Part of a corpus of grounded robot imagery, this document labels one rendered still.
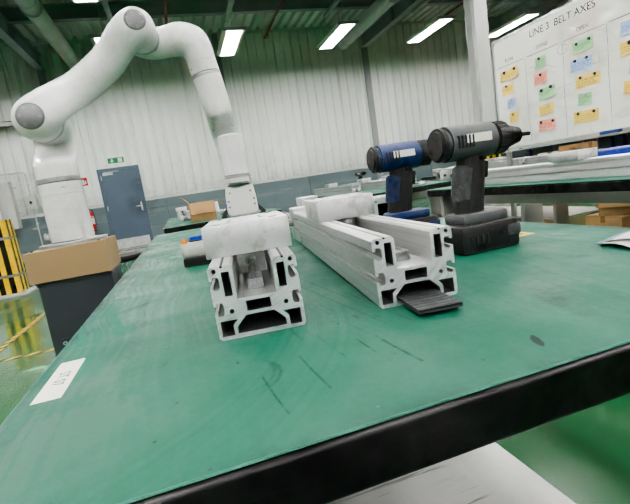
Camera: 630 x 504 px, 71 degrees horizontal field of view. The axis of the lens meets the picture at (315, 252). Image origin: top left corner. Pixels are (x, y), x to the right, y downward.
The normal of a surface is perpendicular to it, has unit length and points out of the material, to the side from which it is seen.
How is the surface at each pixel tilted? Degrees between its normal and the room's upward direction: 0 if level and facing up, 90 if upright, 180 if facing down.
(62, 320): 90
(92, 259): 90
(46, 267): 90
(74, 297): 90
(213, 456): 0
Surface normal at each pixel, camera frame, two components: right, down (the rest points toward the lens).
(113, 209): 0.29, 0.11
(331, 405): -0.15, -0.98
